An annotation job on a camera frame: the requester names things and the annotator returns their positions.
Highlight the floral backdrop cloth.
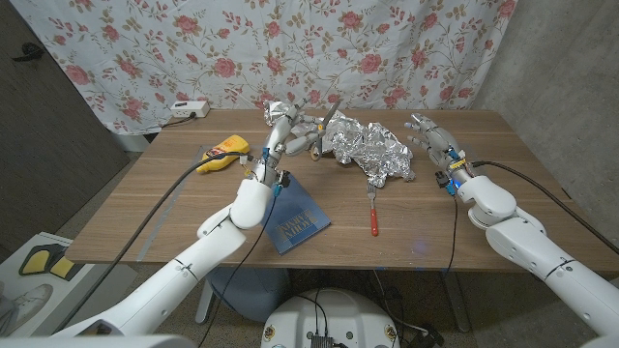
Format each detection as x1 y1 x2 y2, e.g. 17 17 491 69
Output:
9 0 518 136

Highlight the white power strip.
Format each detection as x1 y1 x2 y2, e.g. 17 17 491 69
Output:
169 100 211 119

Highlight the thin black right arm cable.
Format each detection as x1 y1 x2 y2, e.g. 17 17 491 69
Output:
444 192 458 276

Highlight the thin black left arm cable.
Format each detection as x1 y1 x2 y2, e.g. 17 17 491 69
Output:
197 192 280 348

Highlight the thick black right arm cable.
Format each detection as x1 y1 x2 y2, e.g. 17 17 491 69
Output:
471 159 619 255

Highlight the blue notebook with gold lettering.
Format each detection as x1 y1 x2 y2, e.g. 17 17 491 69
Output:
260 172 333 256

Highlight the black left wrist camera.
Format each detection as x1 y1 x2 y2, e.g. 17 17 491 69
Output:
276 169 292 198

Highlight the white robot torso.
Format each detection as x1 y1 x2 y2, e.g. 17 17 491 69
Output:
260 288 400 348

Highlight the black device on floor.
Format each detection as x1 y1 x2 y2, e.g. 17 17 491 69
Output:
408 323 445 348

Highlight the yellow mustard bottle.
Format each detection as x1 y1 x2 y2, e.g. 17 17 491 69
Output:
194 133 251 175

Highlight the fork with red handle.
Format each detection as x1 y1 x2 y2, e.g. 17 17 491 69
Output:
367 182 380 238

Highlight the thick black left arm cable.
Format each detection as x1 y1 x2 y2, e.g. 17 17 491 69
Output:
65 151 251 333

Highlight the grey table leg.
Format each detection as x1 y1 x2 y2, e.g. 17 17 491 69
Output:
439 271 471 334

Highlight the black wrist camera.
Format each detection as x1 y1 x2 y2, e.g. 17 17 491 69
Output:
434 169 458 197
276 169 292 198

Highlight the white floor board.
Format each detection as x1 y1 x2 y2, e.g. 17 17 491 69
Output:
0 231 139 337

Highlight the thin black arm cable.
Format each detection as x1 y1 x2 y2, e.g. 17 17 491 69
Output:
444 192 458 276
197 192 280 348

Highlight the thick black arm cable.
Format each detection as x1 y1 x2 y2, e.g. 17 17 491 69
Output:
471 159 619 255
65 151 251 333

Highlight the blue-grey stool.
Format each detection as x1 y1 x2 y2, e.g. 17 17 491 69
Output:
202 267 291 324

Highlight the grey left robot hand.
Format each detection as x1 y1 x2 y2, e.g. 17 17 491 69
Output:
251 98 326 188

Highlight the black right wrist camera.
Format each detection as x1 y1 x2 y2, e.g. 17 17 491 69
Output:
434 169 458 197

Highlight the black power strip cable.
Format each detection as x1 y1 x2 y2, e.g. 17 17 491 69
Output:
162 111 197 130

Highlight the aluminum foil sheet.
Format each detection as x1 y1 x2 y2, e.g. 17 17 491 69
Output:
263 100 417 189

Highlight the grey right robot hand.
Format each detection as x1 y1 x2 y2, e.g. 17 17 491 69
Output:
404 112 469 181

